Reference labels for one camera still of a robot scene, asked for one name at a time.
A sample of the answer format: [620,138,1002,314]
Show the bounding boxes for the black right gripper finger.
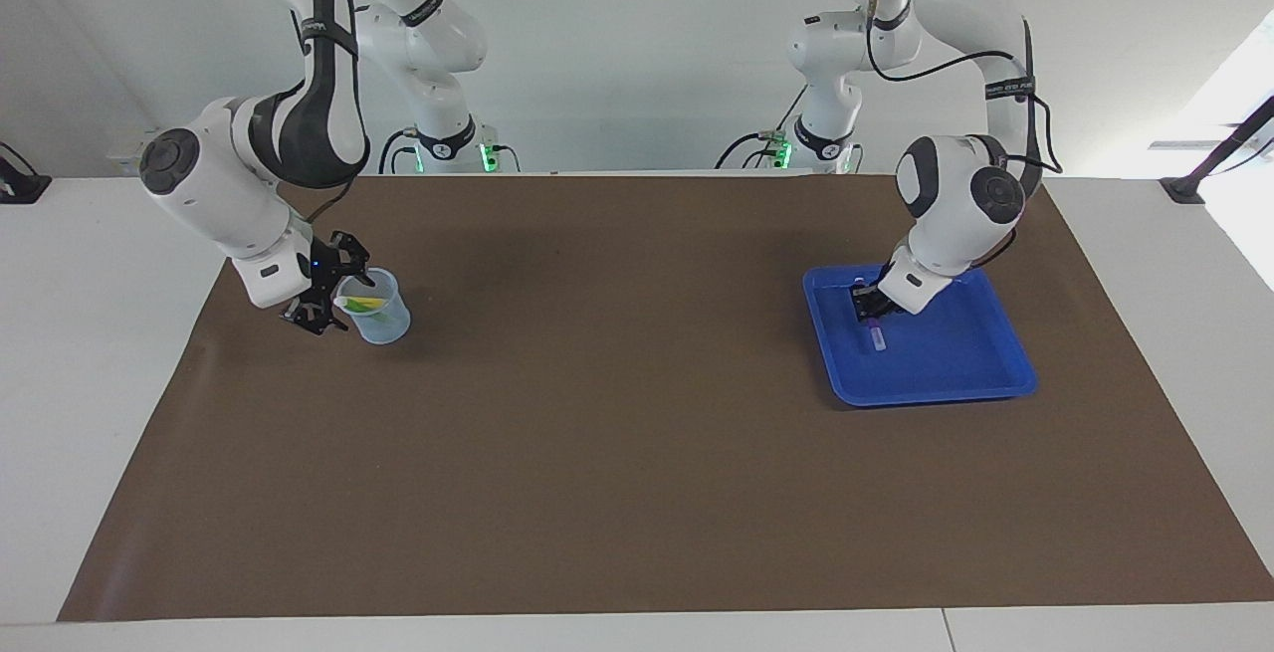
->
[282,300,349,336]
[333,231,376,287]

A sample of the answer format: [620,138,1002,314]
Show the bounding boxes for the blue plastic tray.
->
[802,261,1039,408]

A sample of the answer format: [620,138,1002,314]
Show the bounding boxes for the translucent plastic cup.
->
[333,269,411,345]

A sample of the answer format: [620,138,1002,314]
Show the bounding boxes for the brown table mat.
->
[57,174,1274,623]

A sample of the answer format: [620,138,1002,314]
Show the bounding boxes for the black table clamp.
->
[0,142,53,205]

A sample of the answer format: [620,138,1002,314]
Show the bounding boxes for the black clamp stand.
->
[1160,95,1274,205]

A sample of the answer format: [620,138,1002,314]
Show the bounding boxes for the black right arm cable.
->
[299,174,355,227]

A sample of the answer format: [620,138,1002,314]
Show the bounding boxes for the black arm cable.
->
[864,0,1064,175]
[299,174,355,227]

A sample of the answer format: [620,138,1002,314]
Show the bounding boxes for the black base cable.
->
[715,90,809,171]
[378,127,424,175]

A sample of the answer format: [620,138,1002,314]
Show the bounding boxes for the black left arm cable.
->
[864,0,1064,175]

